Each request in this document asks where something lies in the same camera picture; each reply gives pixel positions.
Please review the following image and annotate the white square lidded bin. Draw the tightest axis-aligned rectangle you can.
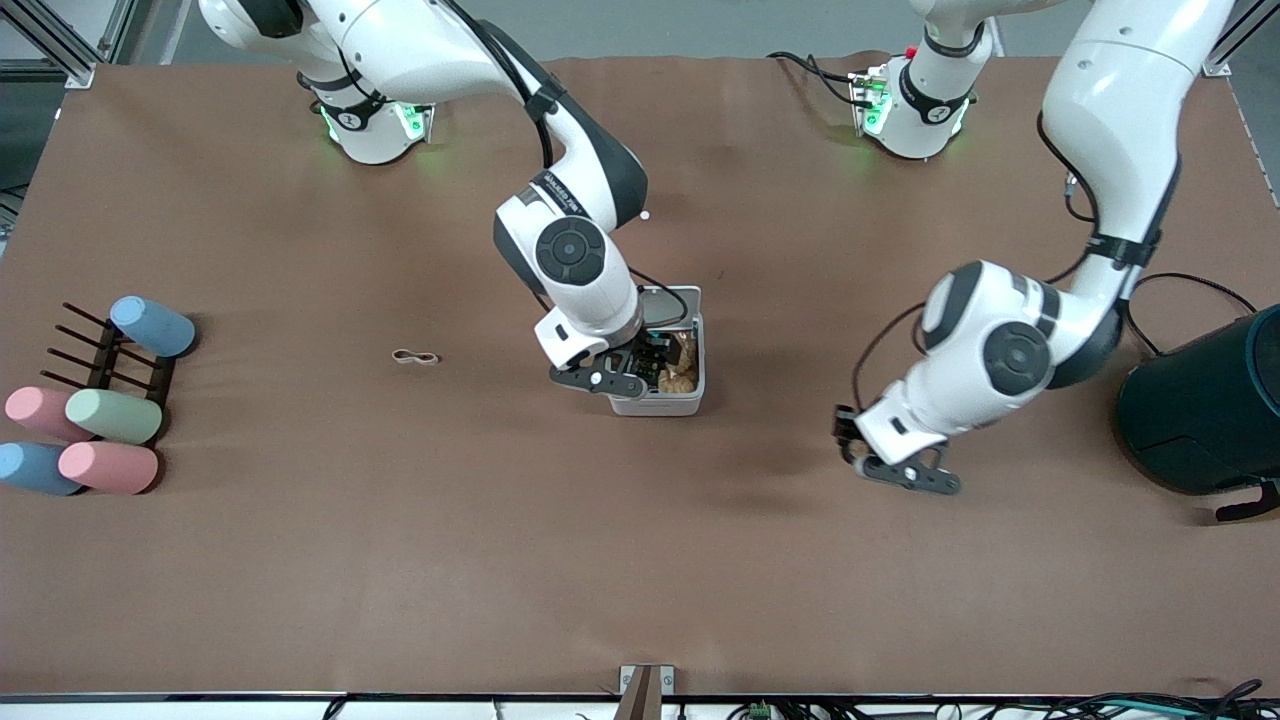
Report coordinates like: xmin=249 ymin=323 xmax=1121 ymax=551
xmin=606 ymin=285 xmax=706 ymax=418

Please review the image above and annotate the dark teal cylindrical bin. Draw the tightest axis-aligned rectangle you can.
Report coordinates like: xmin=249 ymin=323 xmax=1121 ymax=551
xmin=1116 ymin=304 xmax=1280 ymax=524

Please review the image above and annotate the brown crumpled wrapper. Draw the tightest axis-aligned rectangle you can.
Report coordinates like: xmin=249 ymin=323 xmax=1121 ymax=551
xmin=662 ymin=332 xmax=699 ymax=394

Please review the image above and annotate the brown paper table cover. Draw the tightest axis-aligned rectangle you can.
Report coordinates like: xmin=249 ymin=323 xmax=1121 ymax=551
xmin=0 ymin=52 xmax=1280 ymax=699

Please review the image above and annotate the light blue plastic cup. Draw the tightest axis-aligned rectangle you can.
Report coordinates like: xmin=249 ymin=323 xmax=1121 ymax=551
xmin=0 ymin=441 xmax=87 ymax=498
xmin=109 ymin=295 xmax=197 ymax=359

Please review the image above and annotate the black cup rack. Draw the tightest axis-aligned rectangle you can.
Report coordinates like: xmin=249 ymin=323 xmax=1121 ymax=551
xmin=40 ymin=302 xmax=178 ymax=443

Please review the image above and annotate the light green plastic cup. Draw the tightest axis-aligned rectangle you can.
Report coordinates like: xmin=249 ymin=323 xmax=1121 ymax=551
xmin=64 ymin=388 xmax=164 ymax=447

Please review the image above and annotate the pink plastic cup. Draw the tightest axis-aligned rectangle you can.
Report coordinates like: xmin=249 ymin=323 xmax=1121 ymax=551
xmin=4 ymin=386 xmax=96 ymax=444
xmin=57 ymin=440 xmax=160 ymax=496

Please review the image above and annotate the metal table edge bracket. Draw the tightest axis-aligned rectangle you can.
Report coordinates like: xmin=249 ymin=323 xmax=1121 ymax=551
xmin=612 ymin=664 xmax=675 ymax=720

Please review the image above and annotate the teal cable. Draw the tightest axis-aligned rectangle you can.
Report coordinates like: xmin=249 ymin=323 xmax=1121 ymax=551
xmin=1095 ymin=698 xmax=1280 ymax=720

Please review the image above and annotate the black arm base cable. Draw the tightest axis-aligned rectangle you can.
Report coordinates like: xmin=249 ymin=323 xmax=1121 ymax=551
xmin=767 ymin=49 xmax=881 ymax=109

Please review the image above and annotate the black looped cable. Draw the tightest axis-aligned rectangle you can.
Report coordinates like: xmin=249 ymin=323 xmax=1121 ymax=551
xmin=1122 ymin=271 xmax=1258 ymax=358

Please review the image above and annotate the black cable bundle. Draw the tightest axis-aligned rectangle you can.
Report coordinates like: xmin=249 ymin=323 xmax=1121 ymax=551
xmin=1035 ymin=679 xmax=1269 ymax=720

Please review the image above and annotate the aluminium frame profile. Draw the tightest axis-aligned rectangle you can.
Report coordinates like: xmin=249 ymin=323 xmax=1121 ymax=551
xmin=1200 ymin=0 xmax=1280 ymax=79
xmin=0 ymin=0 xmax=136 ymax=88

